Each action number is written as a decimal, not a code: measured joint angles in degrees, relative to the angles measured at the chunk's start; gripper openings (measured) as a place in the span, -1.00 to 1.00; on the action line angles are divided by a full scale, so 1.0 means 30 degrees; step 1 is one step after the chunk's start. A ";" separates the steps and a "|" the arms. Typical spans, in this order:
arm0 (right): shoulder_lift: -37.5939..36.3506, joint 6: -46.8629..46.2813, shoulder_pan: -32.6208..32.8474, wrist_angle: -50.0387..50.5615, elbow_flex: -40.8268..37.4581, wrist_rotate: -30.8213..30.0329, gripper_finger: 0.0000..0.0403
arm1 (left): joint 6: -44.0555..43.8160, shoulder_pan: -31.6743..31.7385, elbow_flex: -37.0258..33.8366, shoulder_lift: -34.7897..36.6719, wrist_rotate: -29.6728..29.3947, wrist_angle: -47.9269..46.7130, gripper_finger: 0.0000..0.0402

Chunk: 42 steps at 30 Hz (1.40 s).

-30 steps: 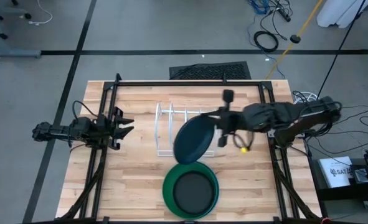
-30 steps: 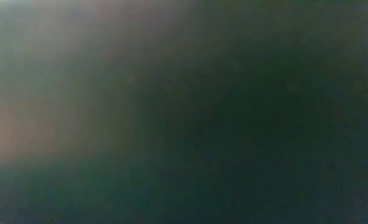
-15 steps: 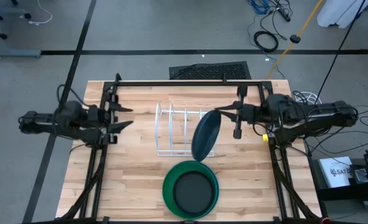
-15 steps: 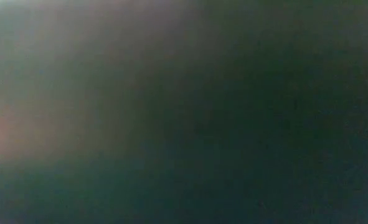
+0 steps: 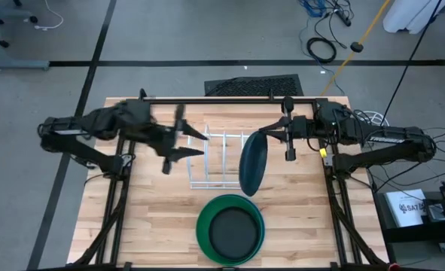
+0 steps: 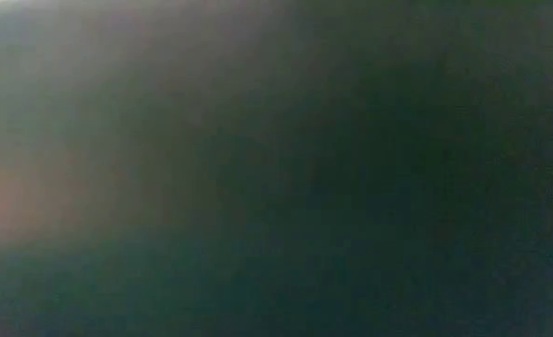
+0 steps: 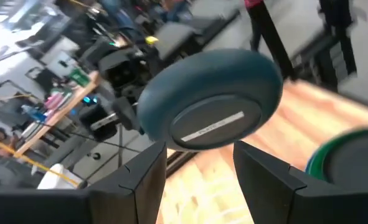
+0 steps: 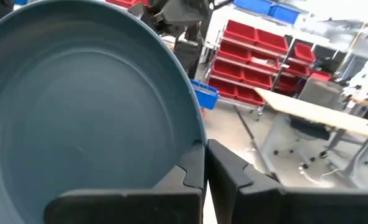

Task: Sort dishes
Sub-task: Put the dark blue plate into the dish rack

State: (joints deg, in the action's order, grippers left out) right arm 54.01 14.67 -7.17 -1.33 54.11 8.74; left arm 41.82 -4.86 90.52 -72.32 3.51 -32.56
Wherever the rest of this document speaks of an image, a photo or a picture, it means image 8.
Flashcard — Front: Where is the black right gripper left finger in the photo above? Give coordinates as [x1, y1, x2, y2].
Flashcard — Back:
[43, 142, 207, 224]

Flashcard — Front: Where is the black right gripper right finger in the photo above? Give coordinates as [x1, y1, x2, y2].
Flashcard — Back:
[206, 139, 368, 224]

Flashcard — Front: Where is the dark blue plate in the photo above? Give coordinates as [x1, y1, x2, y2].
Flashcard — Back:
[0, 0, 207, 224]

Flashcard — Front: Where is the black metal rod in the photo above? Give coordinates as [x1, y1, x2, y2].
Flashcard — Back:
[232, 105, 280, 183]

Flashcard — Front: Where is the black office chair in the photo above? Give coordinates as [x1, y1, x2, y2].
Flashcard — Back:
[273, 114, 331, 169]

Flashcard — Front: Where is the wooden desk with white legs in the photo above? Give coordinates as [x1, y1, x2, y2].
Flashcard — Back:
[254, 86, 368, 189]

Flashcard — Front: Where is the red storage bin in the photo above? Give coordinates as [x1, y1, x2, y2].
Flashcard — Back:
[285, 62, 311, 77]
[105, 0, 149, 9]
[255, 28, 290, 54]
[242, 68, 274, 90]
[211, 58, 245, 81]
[248, 51, 281, 73]
[224, 19, 258, 44]
[292, 42, 317, 64]
[217, 40, 252, 63]
[207, 76, 238, 99]
[235, 85, 267, 106]
[309, 70, 333, 82]
[273, 74, 303, 96]

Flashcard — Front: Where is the blue storage bin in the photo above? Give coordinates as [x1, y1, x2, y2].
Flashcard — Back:
[269, 3, 301, 25]
[233, 0, 273, 15]
[189, 79, 220, 110]

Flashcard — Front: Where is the grey chair back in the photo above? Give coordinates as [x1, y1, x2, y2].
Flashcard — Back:
[298, 77, 345, 110]

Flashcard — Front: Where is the white floor cable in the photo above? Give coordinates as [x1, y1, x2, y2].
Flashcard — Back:
[298, 163, 343, 188]

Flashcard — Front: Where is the metal wire shelf rack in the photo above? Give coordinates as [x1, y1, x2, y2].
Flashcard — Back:
[204, 18, 317, 121]

